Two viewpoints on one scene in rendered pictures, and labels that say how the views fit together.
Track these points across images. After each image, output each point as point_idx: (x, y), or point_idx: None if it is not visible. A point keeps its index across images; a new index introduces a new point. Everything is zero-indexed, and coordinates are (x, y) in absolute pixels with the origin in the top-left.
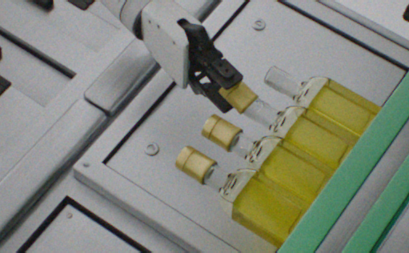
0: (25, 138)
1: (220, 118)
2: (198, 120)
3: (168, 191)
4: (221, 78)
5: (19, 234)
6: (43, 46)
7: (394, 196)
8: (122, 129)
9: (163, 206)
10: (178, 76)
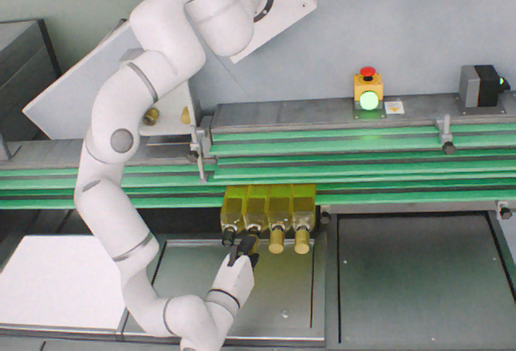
0: None
1: (272, 240)
2: (251, 304)
3: (304, 293)
4: (252, 241)
5: (378, 348)
6: None
7: (290, 134)
8: (283, 330)
9: (314, 288)
10: (251, 281)
